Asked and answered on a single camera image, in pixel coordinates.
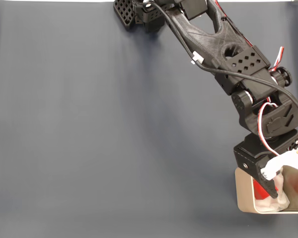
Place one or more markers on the red cube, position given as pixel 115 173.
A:
pixel 259 192

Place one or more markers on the beige metal box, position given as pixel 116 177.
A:
pixel 243 196

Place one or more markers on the white crumpled paper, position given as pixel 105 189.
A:
pixel 283 201

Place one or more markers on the dark grey table mat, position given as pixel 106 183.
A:
pixel 114 136

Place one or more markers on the white mounted camera board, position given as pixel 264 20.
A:
pixel 288 161

